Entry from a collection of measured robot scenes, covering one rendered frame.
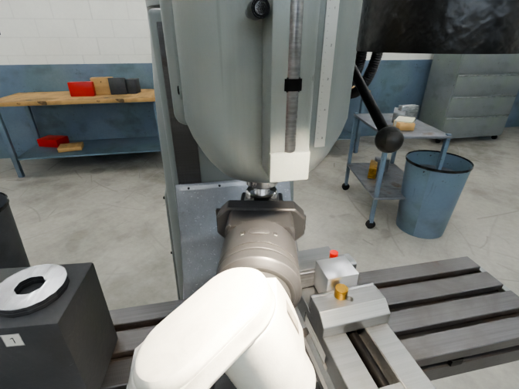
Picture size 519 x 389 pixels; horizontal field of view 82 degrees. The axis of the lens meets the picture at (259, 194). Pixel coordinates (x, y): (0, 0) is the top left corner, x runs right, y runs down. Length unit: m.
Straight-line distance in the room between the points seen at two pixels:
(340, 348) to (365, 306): 0.08
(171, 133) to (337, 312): 0.55
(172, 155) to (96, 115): 4.09
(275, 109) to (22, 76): 4.86
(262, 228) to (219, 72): 0.16
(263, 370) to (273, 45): 0.25
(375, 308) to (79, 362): 0.46
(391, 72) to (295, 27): 5.28
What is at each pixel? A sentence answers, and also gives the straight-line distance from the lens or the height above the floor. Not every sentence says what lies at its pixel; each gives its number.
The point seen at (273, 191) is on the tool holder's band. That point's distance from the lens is 0.43.
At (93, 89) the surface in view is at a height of 0.96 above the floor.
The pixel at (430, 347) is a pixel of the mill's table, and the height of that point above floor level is 0.96.
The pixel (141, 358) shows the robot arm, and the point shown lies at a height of 1.27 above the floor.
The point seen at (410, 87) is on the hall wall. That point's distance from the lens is 5.79.
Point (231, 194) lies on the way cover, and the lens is 0.83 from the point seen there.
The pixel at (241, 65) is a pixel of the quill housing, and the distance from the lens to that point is 0.30.
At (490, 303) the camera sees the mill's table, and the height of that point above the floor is 0.96.
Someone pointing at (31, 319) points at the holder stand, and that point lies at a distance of 0.50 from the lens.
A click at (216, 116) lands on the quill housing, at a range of 0.31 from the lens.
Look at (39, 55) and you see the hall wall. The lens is 4.96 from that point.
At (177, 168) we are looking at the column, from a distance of 0.81.
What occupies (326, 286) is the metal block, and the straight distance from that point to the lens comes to 0.56.
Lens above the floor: 1.46
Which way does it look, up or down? 27 degrees down
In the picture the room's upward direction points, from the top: straight up
